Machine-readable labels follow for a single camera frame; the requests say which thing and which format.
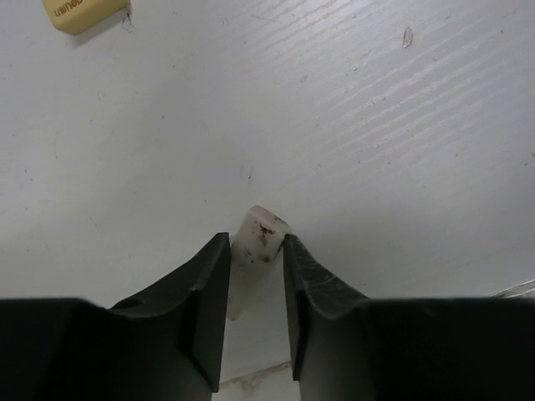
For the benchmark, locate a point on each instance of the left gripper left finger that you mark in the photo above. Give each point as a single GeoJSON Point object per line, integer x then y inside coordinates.
{"type": "Point", "coordinates": [162, 343]}

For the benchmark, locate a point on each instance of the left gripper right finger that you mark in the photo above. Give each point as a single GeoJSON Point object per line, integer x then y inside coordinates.
{"type": "Point", "coordinates": [347, 346]}

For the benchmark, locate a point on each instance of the white eraser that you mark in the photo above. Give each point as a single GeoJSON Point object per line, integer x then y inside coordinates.
{"type": "Point", "coordinates": [254, 252]}

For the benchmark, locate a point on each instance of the yellow eraser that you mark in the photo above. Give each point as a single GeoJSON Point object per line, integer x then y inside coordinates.
{"type": "Point", "coordinates": [76, 16]}

